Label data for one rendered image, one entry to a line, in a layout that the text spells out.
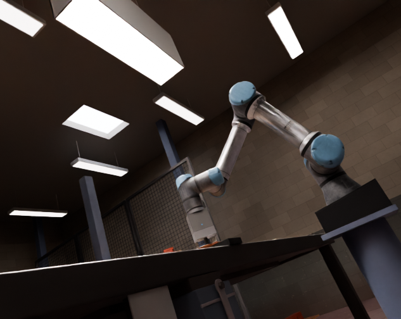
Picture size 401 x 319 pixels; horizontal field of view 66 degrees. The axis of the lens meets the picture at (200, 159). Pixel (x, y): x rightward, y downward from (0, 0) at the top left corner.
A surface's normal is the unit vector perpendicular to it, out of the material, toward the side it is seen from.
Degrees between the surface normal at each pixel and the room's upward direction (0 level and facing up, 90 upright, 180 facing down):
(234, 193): 90
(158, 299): 90
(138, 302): 90
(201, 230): 90
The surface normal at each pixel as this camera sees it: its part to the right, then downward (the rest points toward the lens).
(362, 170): -0.51, -0.19
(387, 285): -0.69, -0.07
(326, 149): -0.17, -0.27
